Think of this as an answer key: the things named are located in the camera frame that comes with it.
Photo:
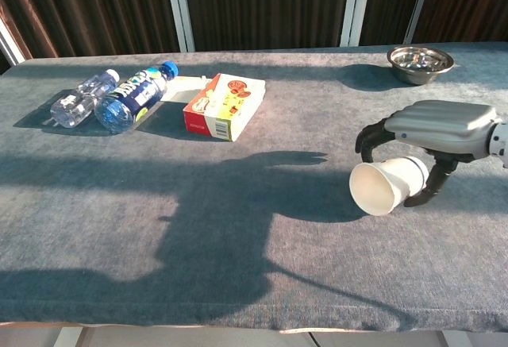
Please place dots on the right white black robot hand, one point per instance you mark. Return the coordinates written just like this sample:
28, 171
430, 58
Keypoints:
440, 126

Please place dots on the white paper cup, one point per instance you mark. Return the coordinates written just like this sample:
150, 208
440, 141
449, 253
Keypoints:
381, 188

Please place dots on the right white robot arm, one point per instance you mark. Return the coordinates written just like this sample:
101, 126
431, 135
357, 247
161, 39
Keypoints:
500, 142

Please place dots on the stainless steel bowl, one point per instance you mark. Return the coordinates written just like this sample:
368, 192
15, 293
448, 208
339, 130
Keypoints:
420, 65

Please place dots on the red white snack box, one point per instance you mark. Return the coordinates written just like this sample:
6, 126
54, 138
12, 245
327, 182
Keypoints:
226, 105

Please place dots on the blue grey table cloth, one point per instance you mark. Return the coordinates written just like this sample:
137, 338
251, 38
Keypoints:
238, 224

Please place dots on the small white carton box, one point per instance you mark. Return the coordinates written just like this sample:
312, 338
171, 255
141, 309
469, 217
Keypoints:
184, 89

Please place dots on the blue label drink bottle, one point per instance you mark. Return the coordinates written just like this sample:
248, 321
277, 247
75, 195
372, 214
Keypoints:
133, 97

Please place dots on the clear plastic water bottle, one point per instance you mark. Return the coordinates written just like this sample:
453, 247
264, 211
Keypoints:
81, 101

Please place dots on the white window frame post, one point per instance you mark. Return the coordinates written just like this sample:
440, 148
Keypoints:
179, 7
355, 5
10, 43
418, 5

